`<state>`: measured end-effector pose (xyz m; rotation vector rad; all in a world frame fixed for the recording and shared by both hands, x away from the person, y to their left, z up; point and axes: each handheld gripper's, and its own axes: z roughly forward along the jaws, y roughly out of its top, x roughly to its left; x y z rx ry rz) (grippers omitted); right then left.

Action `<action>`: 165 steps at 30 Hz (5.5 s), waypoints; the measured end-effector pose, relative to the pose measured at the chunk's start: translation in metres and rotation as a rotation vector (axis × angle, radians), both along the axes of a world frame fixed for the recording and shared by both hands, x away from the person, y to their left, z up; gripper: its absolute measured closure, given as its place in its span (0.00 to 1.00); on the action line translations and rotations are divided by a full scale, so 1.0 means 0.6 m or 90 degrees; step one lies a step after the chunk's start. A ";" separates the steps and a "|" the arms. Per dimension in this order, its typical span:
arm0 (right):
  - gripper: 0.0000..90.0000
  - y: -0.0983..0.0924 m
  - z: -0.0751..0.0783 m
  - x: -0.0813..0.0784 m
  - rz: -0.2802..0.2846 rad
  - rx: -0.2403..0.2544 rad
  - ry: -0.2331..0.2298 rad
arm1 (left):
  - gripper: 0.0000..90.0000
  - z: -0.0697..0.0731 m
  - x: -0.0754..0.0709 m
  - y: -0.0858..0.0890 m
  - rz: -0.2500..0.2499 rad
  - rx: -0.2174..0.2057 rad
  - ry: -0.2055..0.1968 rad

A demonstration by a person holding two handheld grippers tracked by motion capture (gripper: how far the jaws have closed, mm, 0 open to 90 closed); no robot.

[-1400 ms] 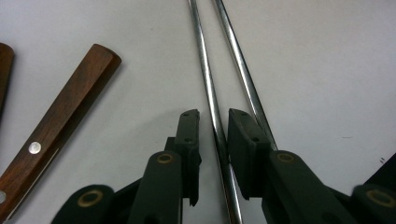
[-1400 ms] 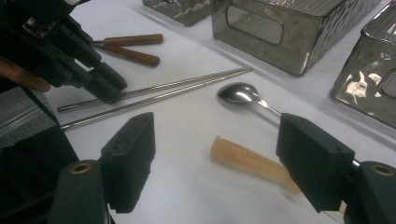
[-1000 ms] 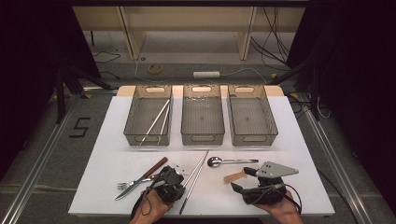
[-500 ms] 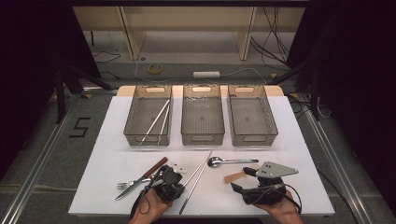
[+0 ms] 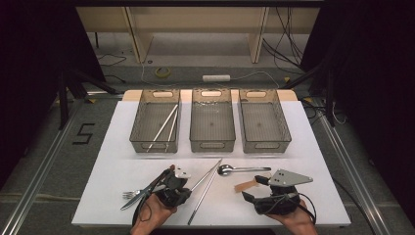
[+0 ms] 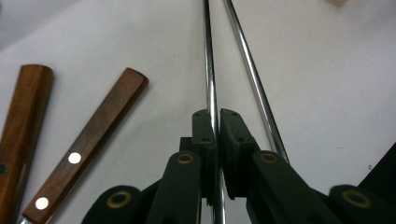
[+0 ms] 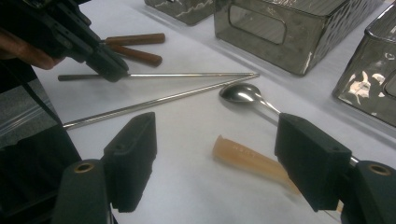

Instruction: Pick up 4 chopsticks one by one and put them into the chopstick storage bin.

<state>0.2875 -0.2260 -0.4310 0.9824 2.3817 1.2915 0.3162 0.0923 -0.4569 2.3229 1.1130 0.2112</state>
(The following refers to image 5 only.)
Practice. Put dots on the yellow tape roll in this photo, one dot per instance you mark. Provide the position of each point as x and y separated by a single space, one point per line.
156 72

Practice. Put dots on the metal chopstick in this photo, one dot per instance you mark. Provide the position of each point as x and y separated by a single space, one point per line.
207 174
202 196

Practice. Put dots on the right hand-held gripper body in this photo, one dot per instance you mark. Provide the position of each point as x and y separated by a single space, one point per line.
287 178

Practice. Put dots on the metal spoon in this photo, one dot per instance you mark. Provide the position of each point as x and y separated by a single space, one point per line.
224 169

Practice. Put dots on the aluminium floor rail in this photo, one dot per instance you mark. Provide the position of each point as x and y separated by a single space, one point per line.
355 179
36 178

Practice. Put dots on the white chopstick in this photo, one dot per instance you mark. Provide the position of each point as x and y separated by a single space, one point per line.
172 130
162 128

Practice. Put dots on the beige wooden shelf unit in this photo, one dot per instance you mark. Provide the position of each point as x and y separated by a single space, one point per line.
138 39

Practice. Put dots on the black metal stand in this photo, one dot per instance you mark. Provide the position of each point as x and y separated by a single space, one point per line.
330 98
63 98

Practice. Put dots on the white power strip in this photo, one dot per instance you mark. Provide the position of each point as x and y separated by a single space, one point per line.
216 78

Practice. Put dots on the white table cover sheet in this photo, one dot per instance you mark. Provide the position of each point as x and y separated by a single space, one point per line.
310 147

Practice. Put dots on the black curtain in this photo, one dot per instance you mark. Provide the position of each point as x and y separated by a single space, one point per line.
375 81
26 65

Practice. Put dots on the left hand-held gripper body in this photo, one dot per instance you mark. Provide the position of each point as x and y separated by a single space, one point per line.
173 192

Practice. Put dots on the person's right hand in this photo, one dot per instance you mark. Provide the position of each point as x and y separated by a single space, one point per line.
297 222

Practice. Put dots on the mesh bin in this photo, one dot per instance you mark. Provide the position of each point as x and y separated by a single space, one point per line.
212 130
143 120
264 130

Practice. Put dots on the person's left hand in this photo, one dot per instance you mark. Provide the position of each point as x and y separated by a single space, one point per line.
153 215

